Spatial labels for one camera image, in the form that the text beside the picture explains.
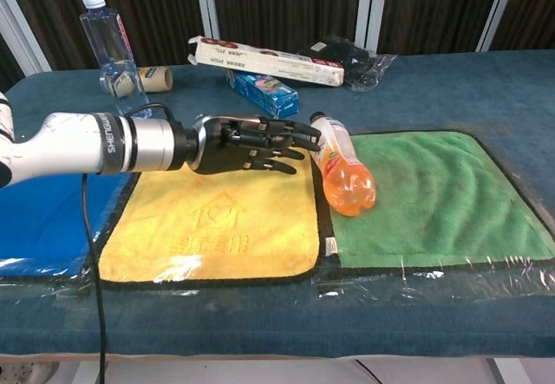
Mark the orange drink bottle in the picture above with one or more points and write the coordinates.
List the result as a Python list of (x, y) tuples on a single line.
[(344, 167)]

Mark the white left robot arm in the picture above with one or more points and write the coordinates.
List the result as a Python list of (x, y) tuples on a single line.
[(86, 147)]

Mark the black cloth in plastic bag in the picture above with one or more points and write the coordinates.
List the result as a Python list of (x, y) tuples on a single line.
[(342, 56)]

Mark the blue table cloth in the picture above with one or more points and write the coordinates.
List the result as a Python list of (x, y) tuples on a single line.
[(277, 323)]

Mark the blue cloth mat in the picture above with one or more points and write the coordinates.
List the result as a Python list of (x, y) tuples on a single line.
[(39, 219)]

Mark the yellow cloth mat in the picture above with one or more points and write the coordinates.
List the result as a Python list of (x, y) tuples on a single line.
[(208, 228)]

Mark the clear water bottle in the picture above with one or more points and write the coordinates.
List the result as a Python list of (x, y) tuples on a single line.
[(113, 54)]

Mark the green cloth mat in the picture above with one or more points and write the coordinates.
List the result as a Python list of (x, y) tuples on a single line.
[(433, 197)]

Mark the long white wrap box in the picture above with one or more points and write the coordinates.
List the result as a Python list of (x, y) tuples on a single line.
[(269, 61)]

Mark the white perforated shoe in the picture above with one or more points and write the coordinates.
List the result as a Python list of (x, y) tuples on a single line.
[(21, 372)]

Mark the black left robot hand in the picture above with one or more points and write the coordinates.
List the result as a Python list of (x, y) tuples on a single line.
[(247, 145)]

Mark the blue wrap box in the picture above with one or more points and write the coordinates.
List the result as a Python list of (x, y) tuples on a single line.
[(264, 93)]

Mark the cardboard tube roll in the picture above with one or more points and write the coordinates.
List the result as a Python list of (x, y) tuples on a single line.
[(154, 78)]

